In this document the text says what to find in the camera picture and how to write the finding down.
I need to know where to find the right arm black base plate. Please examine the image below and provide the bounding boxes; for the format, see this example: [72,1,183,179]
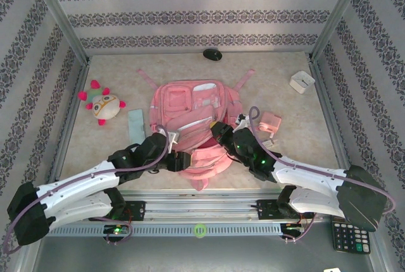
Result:
[256,199,316,221]

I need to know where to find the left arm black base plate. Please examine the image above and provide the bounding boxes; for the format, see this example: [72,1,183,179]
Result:
[88,201,146,222]

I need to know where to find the aluminium side rail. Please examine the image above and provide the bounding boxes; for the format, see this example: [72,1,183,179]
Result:
[44,61,91,200]
[308,59,361,195]

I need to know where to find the small pink box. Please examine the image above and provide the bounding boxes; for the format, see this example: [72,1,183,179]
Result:
[258,111,283,134]

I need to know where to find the aluminium frame post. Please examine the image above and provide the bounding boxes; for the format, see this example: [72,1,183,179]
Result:
[308,0,371,61]
[27,0,92,64]

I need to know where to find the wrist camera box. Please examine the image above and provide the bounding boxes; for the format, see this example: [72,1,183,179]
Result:
[236,113,254,130]
[157,126,180,153]

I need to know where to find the aluminium mounting rail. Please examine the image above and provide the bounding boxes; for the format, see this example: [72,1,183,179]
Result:
[30,189,371,224]

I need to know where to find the pink school backpack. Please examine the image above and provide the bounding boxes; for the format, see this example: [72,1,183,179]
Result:
[136,68,256,192]

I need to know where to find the round plush toy pink spikes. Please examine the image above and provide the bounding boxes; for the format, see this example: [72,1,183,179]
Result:
[77,79,127,127]

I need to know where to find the small controller circuit board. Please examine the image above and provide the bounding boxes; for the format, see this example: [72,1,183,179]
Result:
[103,225,130,237]
[280,224,305,234]

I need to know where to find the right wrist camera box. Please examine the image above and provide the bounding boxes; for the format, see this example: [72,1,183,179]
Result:
[236,113,254,130]

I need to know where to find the black computer mouse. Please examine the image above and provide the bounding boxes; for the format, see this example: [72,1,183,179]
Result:
[202,48,223,62]

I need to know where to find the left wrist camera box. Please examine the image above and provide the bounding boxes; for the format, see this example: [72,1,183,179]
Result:
[157,126,180,153]

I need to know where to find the slotted grey cable tray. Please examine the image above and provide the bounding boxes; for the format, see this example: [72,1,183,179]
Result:
[42,223,283,238]

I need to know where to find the white square alarm clock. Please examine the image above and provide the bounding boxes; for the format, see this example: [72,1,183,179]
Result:
[289,70,316,95]

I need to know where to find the black desk calculator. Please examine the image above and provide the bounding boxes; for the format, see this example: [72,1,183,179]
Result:
[332,219,371,255]

